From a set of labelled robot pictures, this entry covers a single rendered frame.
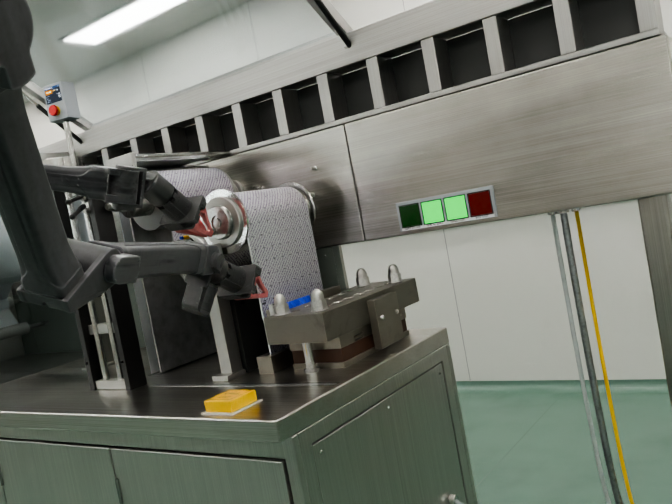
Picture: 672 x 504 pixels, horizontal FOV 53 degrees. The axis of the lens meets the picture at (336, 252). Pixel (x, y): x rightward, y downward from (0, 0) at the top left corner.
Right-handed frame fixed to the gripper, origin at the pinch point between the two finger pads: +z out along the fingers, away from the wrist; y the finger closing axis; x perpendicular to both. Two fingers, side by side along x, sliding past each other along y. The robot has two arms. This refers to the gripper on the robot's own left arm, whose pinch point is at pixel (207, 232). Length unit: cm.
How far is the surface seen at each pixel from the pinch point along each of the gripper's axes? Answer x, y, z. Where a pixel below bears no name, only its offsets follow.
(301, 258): 5.8, 9.4, 22.6
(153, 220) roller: 7.2, -22.6, 2.1
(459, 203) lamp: 20, 47, 27
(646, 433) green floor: 35, 54, 235
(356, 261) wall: 142, -126, 242
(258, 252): -0.6, 8.4, 8.8
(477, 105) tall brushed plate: 36, 53, 14
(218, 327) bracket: -16.9, -0.7, 13.3
